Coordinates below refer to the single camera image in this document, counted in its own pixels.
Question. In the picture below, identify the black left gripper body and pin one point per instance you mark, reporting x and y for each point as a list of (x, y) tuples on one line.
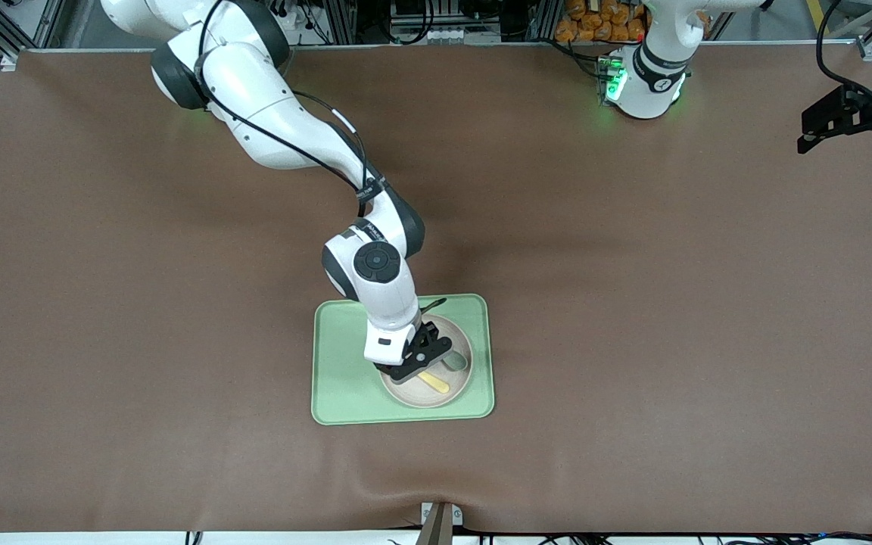
[(870, 110)]

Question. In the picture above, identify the round cream plate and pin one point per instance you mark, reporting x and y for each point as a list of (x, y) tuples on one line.
[(406, 390)]

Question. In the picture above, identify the yellow plastic fork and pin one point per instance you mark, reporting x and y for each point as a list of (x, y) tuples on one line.
[(436, 383)]

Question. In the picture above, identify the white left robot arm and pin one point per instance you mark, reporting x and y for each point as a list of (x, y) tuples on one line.
[(655, 45)]

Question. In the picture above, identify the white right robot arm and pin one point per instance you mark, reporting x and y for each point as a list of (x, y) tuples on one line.
[(254, 98)]

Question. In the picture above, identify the mint green plastic spoon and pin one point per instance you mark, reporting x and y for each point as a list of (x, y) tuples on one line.
[(457, 363)]

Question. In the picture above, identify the light green rectangular tray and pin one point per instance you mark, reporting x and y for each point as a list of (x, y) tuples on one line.
[(345, 393)]

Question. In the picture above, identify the brown table cover mat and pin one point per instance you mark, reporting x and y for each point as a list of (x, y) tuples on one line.
[(633, 303)]

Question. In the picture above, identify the small interface box green lights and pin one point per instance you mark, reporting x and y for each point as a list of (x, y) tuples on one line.
[(607, 79)]

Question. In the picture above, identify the orange snack pile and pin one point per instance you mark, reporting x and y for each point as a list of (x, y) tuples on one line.
[(602, 21)]

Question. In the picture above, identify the white power strip with plugs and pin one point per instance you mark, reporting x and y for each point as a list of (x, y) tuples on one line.
[(288, 11)]

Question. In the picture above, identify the metal table bracket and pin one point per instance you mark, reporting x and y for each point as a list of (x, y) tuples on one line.
[(440, 526)]

